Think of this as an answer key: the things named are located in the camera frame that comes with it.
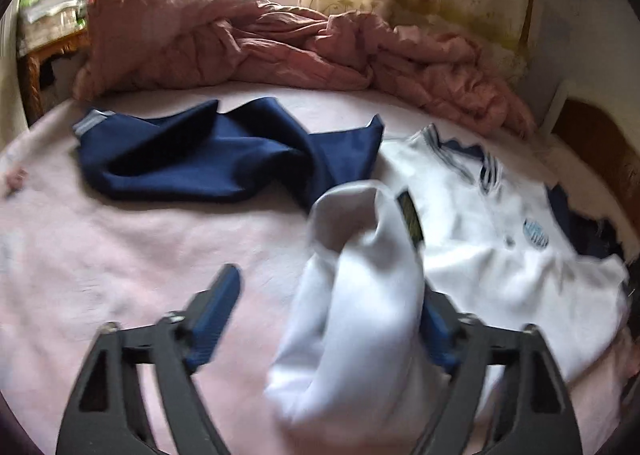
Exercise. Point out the white and navy jacket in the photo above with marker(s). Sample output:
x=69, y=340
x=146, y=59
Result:
x=475, y=235

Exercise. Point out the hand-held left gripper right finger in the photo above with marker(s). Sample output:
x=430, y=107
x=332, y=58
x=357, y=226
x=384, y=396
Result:
x=436, y=335

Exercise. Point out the carved wooden bedside table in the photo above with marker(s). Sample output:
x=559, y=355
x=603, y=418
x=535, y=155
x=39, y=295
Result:
x=45, y=52

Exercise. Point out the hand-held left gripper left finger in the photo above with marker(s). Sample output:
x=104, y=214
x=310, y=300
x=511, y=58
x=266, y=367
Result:
x=220, y=300

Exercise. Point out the stack of papers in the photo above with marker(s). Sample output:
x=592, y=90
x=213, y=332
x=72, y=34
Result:
x=50, y=10

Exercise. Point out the wooden headboard with white frame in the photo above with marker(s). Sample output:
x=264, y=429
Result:
x=600, y=135

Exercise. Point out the pink quilt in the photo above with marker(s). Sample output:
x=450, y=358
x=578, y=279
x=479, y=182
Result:
x=200, y=35

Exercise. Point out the bed with pink sheet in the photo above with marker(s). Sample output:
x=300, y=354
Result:
x=125, y=260

